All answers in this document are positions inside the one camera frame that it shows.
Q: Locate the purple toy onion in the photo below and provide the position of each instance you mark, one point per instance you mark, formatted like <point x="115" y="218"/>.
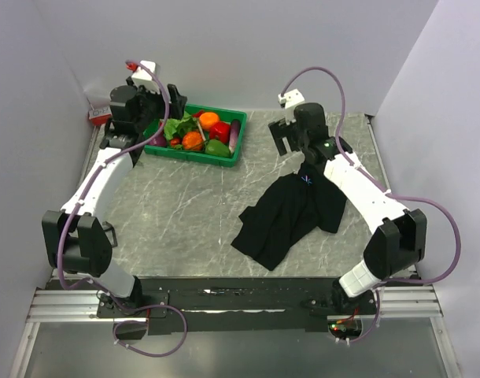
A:
<point x="159" y="141"/>

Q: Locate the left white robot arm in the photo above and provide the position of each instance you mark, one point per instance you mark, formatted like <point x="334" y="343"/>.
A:
<point x="75" y="239"/>

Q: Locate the orange toy pumpkin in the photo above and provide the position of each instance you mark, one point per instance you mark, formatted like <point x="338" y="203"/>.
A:
<point x="193" y="141"/>

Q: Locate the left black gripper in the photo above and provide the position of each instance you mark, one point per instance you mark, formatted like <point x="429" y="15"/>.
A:
<point x="178" y="102"/>

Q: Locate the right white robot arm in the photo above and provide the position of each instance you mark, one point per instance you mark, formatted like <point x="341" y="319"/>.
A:
<point x="398" y="234"/>

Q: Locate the red toy bell pepper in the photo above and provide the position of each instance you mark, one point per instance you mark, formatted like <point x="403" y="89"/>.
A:
<point x="220" y="131"/>

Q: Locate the green toy bell pepper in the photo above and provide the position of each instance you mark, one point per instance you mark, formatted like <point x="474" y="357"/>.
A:
<point x="216" y="148"/>

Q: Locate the black t-shirt garment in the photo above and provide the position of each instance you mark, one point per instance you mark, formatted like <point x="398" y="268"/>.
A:
<point x="287" y="211"/>

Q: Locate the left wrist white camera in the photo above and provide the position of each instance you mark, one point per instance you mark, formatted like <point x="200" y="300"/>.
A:
<point x="141" y="78"/>

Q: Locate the red white box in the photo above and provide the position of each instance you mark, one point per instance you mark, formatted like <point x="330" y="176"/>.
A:
<point x="100" y="110"/>

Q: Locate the green toy lettuce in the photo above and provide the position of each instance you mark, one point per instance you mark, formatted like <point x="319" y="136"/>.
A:
<point x="179" y="127"/>

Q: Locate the purple toy eggplant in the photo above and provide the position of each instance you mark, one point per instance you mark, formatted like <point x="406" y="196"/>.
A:
<point x="235" y="127"/>

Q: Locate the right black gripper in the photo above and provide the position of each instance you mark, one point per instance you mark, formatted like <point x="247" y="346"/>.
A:
<point x="282" y="130"/>

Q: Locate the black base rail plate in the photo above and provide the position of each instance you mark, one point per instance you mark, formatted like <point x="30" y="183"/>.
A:
<point x="219" y="304"/>

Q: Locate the wrist white camera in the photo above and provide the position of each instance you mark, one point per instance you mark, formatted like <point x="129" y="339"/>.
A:
<point x="141" y="78"/>
<point x="290" y="99"/>

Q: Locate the small black stand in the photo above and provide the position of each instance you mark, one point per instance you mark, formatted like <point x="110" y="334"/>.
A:
<point x="110" y="232"/>

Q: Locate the orange toy fruit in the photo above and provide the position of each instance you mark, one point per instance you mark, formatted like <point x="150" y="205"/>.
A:
<point x="208" y="119"/>

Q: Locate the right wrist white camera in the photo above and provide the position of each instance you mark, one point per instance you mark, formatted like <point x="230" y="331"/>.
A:
<point x="290" y="99"/>

